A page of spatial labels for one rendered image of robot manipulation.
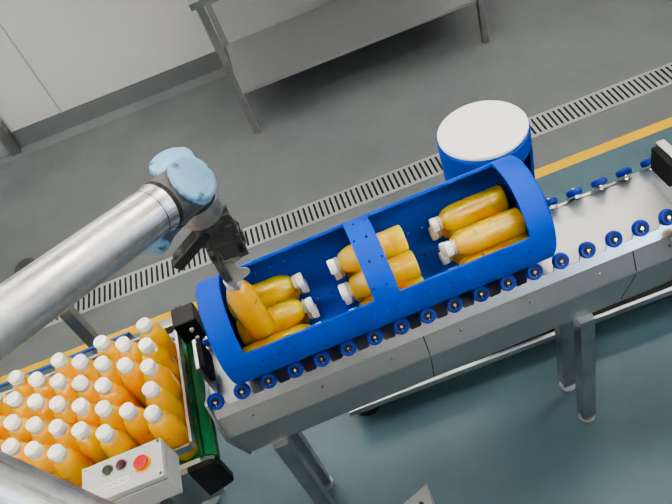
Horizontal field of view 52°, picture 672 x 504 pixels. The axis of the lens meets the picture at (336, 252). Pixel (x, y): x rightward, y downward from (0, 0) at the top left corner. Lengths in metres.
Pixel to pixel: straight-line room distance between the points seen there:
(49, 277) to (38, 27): 3.98
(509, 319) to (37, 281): 1.27
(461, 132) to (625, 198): 0.52
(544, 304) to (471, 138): 0.56
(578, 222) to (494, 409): 0.99
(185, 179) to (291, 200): 2.60
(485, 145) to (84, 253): 1.37
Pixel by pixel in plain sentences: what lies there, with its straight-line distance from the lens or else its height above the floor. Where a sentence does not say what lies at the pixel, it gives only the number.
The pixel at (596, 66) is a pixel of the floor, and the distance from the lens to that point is 4.17.
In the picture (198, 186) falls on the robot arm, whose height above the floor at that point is 1.73.
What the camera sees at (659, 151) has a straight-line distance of 2.02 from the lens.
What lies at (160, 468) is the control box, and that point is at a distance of 1.69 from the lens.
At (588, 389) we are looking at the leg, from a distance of 2.53.
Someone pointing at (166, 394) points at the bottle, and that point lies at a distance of 1.84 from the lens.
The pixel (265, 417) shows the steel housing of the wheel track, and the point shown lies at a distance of 1.93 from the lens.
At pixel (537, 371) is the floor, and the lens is 2.84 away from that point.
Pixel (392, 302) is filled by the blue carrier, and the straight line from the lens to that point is 1.69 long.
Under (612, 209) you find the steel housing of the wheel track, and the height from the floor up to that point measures 0.93.
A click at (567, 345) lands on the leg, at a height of 0.31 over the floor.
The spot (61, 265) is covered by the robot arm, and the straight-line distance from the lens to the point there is 1.07.
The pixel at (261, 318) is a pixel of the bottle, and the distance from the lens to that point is 1.70.
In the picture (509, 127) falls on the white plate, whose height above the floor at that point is 1.04.
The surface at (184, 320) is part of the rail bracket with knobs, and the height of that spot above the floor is 1.00.
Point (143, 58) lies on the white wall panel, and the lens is 5.03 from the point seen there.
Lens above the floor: 2.43
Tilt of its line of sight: 45 degrees down
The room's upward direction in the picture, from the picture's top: 23 degrees counter-clockwise
